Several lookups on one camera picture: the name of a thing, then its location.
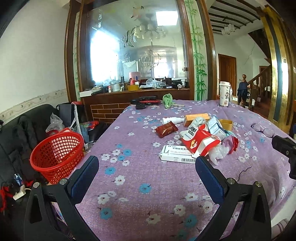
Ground large framed mirror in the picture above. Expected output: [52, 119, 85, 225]
[77, 1, 194, 90]

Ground orange medicine box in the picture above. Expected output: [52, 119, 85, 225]
[183, 113, 210, 126]

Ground yellow container on cabinet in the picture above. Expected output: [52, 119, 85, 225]
[127, 84, 139, 91]

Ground red plastic mesh basket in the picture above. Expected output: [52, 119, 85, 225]
[30, 130, 84, 184]

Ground white long medicine box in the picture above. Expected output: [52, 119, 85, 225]
[159, 145, 196, 164]

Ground white patterned paper cup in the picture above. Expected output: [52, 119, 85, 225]
[219, 81, 232, 107]

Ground yellow plastic cup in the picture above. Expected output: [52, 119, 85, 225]
[219, 119, 233, 131]

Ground white crumpled plastic wrapper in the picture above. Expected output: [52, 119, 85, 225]
[208, 136, 239, 165]

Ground green cloth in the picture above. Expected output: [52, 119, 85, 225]
[162, 93, 175, 109]

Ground wooden brick-pattern cabinet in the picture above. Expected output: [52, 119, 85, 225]
[81, 88, 194, 123]

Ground red white wet-wipe packet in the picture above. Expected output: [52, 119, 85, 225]
[180, 124, 221, 158]

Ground white rolled sock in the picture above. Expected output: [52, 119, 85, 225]
[188, 117, 206, 129]

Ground clear plastic bag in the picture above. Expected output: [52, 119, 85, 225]
[46, 113, 65, 133]

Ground white plastic bottle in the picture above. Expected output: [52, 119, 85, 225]
[162, 117, 185, 125]

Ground brown wooden door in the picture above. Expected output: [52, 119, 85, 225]
[218, 54, 237, 96]

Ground wooden stair railing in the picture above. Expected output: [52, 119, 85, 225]
[239, 65, 272, 110]

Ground eyeglasses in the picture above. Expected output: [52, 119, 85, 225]
[251, 122, 274, 138]

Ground blue white medicine box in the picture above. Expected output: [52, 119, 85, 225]
[207, 116, 227, 140]

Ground metal pot on cabinet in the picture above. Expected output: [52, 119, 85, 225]
[110, 80, 120, 92]

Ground dark red snack wrapper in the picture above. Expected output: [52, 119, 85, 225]
[156, 121, 178, 138]

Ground black red tool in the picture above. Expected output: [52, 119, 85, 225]
[130, 96, 161, 109]

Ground black sofa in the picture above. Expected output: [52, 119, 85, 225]
[1, 104, 58, 193]

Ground purple floral tablecloth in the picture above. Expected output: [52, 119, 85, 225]
[76, 100, 295, 240]

